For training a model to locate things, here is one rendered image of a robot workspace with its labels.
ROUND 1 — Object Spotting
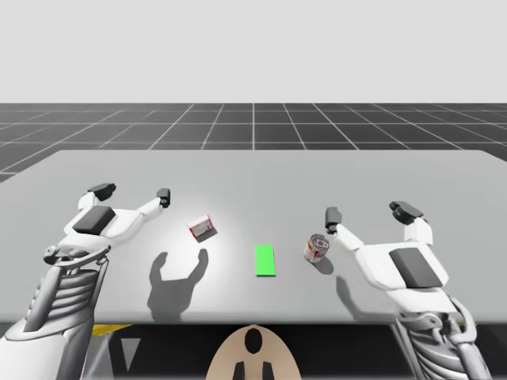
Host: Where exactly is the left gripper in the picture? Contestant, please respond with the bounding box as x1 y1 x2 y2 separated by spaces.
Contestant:
58 182 172 249

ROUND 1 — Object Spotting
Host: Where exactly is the green pad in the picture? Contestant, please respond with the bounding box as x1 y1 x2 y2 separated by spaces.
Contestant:
253 244 277 278

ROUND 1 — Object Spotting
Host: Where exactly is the tan robot part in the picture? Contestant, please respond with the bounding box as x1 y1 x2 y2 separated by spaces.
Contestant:
204 323 303 380

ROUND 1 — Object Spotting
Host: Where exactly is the red and white carton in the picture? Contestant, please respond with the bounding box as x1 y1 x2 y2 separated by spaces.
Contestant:
186 214 219 244

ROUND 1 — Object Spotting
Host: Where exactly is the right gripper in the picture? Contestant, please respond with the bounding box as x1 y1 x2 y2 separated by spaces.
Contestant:
324 199 451 295

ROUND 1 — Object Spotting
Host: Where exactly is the red and white can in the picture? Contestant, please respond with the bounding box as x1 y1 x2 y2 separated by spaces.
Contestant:
303 233 331 264

